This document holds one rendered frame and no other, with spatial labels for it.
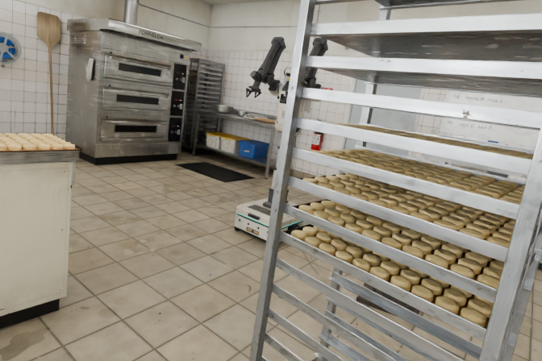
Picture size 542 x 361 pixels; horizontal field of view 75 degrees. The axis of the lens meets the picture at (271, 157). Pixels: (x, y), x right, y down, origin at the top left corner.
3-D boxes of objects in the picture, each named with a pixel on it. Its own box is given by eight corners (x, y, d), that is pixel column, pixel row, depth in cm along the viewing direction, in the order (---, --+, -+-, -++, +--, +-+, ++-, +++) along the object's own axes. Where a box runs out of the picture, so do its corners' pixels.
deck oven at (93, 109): (100, 169, 483) (109, 17, 449) (61, 152, 553) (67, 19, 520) (189, 163, 607) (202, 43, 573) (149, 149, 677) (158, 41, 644)
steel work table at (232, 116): (189, 155, 673) (194, 104, 657) (217, 153, 730) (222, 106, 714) (266, 180, 562) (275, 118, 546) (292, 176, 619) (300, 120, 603)
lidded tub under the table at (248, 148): (235, 155, 617) (237, 139, 612) (252, 153, 655) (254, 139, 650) (252, 159, 595) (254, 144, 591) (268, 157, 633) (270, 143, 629)
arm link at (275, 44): (285, 40, 328) (275, 40, 334) (282, 35, 323) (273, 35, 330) (266, 78, 317) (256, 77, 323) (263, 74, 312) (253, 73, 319)
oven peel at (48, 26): (41, 156, 506) (37, 10, 488) (39, 156, 509) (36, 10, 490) (64, 155, 530) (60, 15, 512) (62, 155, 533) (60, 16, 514)
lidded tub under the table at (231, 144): (218, 149, 644) (219, 135, 640) (235, 148, 681) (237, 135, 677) (232, 153, 621) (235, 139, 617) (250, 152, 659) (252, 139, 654)
